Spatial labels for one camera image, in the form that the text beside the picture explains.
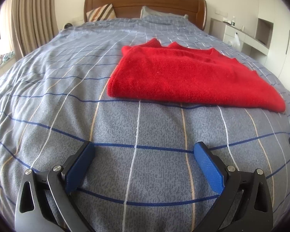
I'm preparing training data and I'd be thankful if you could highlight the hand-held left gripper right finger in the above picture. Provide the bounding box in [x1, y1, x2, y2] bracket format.
[194, 142, 274, 232]

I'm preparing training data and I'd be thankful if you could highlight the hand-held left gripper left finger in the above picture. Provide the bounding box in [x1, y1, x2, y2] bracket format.
[14, 141, 96, 232]

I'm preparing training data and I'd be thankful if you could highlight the red knit sweater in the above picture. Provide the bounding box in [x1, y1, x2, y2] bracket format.
[107, 38, 287, 113]

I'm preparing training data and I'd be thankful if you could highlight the grey plaid blanket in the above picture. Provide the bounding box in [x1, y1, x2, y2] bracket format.
[0, 14, 290, 232]

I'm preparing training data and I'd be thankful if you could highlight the white wardrobe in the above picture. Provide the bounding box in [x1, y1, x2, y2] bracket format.
[257, 0, 290, 95]

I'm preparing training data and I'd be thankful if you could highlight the white desk with drawers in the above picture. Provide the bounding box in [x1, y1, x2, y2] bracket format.
[209, 17, 271, 56]

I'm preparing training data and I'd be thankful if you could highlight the pale green cloth bundle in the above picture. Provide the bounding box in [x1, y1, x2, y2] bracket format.
[0, 52, 15, 66]

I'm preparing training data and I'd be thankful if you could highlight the striped brown pillow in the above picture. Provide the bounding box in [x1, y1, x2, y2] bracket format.
[86, 3, 117, 23]

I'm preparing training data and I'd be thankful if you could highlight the beige curtain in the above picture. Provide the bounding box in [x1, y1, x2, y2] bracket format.
[11, 0, 61, 58]

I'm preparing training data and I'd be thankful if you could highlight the grey pillow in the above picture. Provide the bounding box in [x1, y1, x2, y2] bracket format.
[141, 6, 189, 20]

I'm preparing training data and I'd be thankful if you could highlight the brown wooden headboard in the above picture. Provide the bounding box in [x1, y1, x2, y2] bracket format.
[84, 0, 207, 31]

